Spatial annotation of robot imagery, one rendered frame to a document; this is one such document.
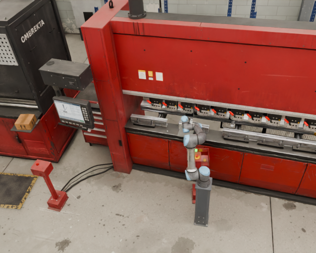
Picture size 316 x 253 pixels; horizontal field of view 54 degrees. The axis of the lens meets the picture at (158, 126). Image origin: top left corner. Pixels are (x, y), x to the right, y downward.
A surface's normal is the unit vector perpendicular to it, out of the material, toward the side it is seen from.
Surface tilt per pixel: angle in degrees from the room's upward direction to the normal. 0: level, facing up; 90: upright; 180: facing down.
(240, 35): 90
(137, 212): 0
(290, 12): 90
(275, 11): 90
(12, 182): 0
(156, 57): 90
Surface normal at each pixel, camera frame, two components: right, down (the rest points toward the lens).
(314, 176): -0.29, 0.65
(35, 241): -0.06, -0.74
